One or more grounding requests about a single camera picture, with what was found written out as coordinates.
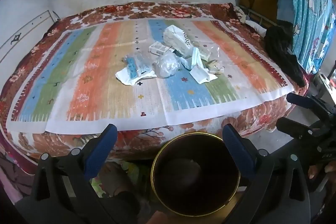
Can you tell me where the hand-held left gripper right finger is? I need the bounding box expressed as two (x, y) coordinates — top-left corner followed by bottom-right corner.
(223, 123), (315, 224)

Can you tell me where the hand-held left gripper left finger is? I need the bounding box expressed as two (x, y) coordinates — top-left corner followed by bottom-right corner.
(31, 123), (127, 224)

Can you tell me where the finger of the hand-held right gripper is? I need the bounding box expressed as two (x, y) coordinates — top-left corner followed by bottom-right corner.
(286, 92), (334, 120)
(276, 116), (329, 140)

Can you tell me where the black gold-rimmed trash bin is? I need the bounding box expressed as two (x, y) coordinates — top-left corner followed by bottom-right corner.
(151, 132), (240, 216)

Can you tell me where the white paper sheet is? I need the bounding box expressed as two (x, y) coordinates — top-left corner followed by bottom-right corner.
(116, 68), (158, 86)

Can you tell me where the tan green snack wrapper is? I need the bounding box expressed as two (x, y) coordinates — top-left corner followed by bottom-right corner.
(206, 59), (225, 74)

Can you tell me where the person's right hand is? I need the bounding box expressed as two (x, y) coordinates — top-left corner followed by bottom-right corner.
(308, 163), (336, 193)

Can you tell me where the green floral cloth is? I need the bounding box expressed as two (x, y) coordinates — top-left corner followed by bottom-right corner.
(91, 161), (153, 197)

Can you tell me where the black cloth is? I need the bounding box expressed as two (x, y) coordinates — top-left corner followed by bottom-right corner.
(264, 26), (307, 87)

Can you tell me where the striped colourful mat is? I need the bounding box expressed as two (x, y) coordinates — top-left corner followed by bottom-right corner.
(7, 18), (294, 134)

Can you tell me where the blue cartoon print curtain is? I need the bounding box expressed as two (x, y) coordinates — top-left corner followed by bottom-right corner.
(278, 0), (336, 75)

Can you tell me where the white folded paper piece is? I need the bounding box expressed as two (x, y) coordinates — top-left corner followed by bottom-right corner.
(189, 67), (218, 84)

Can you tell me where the blue white plastic wrapper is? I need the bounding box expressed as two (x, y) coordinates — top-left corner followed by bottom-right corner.
(125, 54), (147, 80)

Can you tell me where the light blue cloth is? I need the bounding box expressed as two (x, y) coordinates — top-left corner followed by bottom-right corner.
(278, 0), (296, 28)

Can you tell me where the clear plastic film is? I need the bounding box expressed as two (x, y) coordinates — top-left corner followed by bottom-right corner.
(203, 44), (221, 60)

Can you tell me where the clear crumpled plastic bag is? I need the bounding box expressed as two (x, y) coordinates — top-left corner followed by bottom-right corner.
(153, 52), (184, 79)

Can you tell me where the small white cardboard box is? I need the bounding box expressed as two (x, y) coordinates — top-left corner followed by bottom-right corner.
(148, 42), (175, 55)

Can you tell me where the white printed plastic bag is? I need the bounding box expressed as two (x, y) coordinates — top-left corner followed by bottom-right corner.
(163, 25), (196, 56)

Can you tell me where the white panelled cabinet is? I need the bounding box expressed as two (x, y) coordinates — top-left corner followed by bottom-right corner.
(0, 10), (59, 64)

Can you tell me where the floral brown bed blanket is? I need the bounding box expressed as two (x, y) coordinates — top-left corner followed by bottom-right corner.
(0, 1), (313, 169)

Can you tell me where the grey metal bed rail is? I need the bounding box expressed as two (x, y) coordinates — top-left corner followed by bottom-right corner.
(240, 6), (271, 30)

